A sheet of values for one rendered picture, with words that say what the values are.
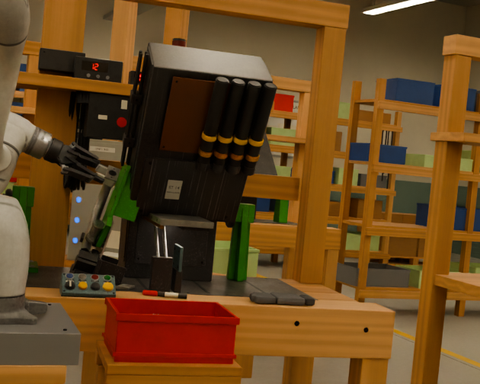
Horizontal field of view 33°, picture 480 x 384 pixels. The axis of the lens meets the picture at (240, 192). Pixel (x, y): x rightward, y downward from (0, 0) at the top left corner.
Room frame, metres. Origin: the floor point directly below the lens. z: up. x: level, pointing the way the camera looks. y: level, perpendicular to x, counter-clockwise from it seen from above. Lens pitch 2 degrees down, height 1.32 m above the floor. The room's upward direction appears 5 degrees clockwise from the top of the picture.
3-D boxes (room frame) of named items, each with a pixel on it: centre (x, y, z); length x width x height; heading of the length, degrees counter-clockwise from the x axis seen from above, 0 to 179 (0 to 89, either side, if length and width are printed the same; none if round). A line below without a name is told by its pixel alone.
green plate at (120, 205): (2.52, 0.36, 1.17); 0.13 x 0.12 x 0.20; 106
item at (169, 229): (2.77, 0.24, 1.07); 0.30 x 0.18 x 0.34; 106
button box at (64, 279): (2.26, 0.40, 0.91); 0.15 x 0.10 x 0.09; 106
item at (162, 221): (2.53, 0.20, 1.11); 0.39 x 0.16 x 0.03; 16
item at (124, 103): (2.77, 0.47, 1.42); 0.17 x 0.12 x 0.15; 106
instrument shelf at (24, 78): (2.85, 0.37, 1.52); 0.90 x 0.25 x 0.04; 106
